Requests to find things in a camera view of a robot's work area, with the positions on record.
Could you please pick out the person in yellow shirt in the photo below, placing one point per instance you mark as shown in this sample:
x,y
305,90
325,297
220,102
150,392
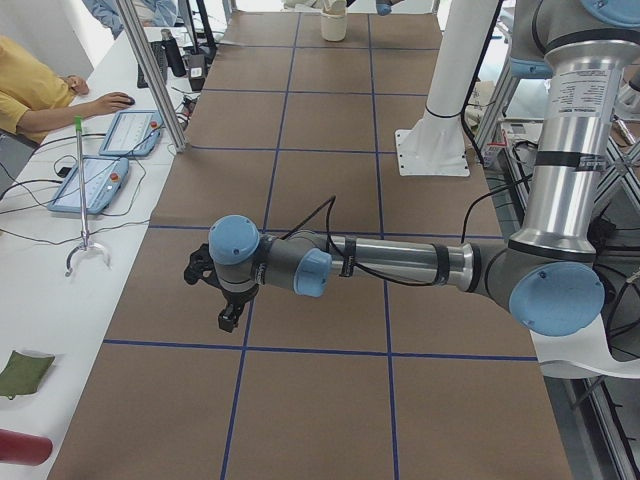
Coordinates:
x,y
34,99

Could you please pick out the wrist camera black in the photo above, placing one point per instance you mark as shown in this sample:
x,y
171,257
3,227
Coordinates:
x,y
201,268

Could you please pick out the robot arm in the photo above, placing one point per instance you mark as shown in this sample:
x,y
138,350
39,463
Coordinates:
x,y
379,7
308,138

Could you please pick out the aluminium frame post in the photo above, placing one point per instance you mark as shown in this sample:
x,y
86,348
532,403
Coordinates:
x,y
143,54

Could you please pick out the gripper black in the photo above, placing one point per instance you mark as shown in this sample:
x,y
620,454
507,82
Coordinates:
x,y
236,300

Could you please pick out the teach pendant tablet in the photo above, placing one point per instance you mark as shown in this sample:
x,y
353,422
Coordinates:
x,y
132,133
103,178

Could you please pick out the person's hand on mouse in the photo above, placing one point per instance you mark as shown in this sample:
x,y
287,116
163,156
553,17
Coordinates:
x,y
109,103

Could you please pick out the green bean bag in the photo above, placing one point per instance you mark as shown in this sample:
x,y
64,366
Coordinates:
x,y
23,374

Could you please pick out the lower teach pendant tablet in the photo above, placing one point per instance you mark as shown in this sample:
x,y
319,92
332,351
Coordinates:
x,y
103,178

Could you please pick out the reacher grabber stick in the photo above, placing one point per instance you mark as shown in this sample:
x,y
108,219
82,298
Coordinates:
x,y
86,244

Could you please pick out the red cylinder bottle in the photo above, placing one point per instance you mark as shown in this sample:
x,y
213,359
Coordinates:
x,y
24,449

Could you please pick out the black water bottle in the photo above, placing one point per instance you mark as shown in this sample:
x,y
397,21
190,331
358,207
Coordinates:
x,y
172,53

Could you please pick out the upper teach pendant tablet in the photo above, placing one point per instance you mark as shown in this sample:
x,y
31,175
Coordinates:
x,y
132,133

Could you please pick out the white pedestal column base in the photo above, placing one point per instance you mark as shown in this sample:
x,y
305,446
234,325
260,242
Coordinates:
x,y
435,146

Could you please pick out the cream basket with handle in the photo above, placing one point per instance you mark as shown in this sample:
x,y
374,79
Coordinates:
x,y
333,20

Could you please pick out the white chair seat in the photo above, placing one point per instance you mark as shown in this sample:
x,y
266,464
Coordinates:
x,y
584,354

